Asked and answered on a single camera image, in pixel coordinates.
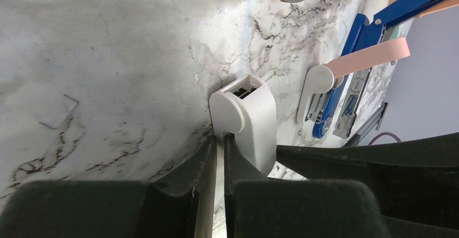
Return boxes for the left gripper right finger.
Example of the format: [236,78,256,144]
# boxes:
[224,134,391,237]

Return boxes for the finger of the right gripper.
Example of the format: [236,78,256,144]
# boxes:
[277,133,458,229]

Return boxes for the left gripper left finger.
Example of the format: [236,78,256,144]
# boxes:
[1,136,217,237]

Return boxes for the white stapler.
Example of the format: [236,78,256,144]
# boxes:
[209,75,277,175]

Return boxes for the green grey eraser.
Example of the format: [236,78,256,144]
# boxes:
[383,25,399,42]

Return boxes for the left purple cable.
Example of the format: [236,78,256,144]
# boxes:
[367,131,402,146]

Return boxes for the loose bent staple wire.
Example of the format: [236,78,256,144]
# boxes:
[39,94,80,130]

